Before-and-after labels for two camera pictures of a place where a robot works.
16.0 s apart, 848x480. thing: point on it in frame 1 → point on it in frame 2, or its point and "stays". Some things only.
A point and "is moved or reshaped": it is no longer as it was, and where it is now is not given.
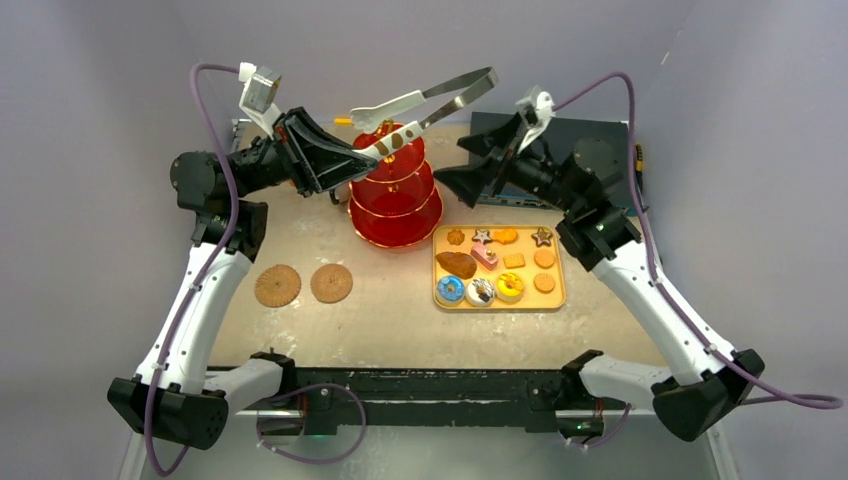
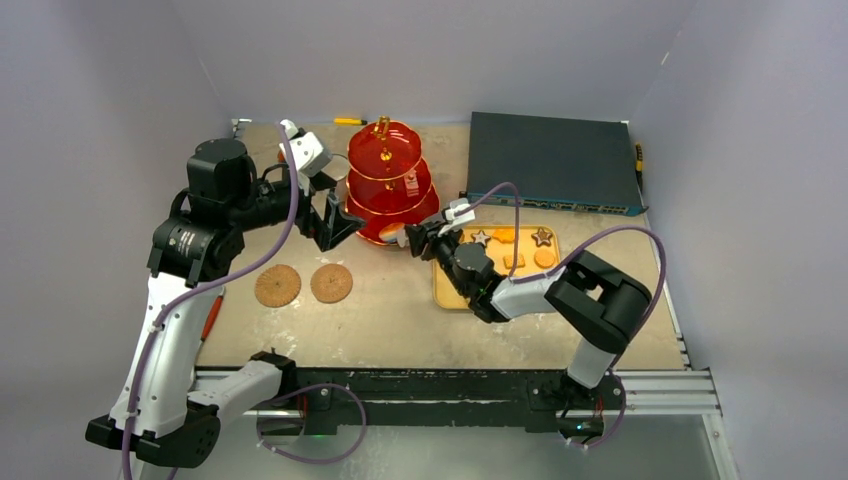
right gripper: (501, 158) → (429, 237)
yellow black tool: (639, 160) stays
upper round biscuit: (544, 258) stays
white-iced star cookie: (482, 235) stays
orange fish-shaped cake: (505, 236) stays
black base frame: (408, 401) stays
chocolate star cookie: (542, 237) stays
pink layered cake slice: (488, 258) is moved or reshaped
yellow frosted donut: (509, 287) is moved or reshaped
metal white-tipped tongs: (363, 116) → (402, 238)
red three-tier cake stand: (396, 204) stays
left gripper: (326, 161) → (336, 223)
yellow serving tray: (498, 267) stays
